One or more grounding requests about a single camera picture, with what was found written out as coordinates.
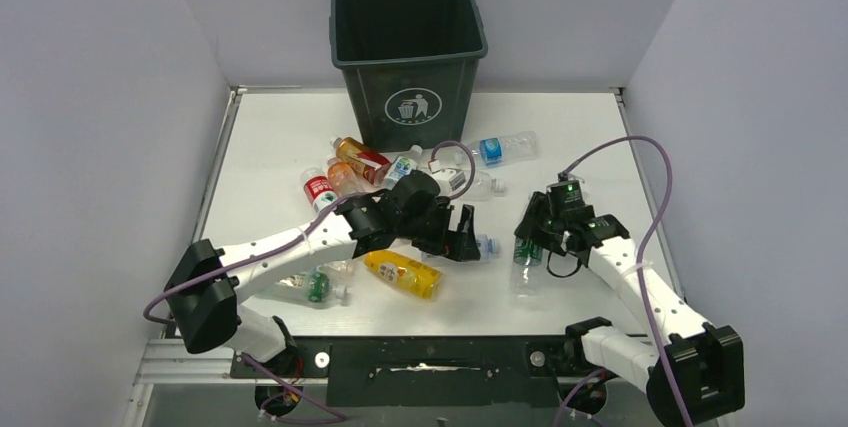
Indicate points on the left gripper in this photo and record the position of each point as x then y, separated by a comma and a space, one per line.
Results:
458, 245

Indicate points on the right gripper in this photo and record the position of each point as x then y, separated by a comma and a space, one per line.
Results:
531, 229

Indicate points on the green label tall bottle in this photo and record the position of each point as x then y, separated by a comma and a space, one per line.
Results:
525, 272

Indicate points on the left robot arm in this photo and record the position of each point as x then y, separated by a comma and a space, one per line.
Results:
207, 290

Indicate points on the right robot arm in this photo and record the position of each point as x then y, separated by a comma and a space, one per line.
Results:
693, 371

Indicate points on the dark green trash bin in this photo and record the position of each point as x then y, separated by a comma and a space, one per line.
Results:
409, 67

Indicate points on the blue oval label bottle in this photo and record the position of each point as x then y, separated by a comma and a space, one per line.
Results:
488, 247

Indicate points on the yellow juice bottle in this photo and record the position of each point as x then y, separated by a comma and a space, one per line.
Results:
404, 273

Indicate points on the clear unlabeled bottle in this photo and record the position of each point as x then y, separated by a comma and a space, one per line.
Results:
483, 187

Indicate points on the blue label clear bottle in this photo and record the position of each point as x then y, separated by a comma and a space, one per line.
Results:
505, 149

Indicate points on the blue white label bottle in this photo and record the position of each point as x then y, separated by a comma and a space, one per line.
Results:
404, 164

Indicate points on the red orange tea bottle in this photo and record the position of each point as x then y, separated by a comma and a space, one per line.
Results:
366, 162

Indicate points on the orange drink bottle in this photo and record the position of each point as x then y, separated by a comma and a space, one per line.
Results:
342, 177

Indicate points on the green tea bottle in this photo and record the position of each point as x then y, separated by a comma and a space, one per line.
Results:
310, 288

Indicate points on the red label bottle left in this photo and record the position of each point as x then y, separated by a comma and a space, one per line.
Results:
317, 188

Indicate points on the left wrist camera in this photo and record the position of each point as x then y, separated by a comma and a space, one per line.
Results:
450, 180

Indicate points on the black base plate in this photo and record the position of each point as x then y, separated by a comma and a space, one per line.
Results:
336, 401

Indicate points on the aluminium front rail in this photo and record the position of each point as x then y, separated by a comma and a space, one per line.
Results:
166, 361

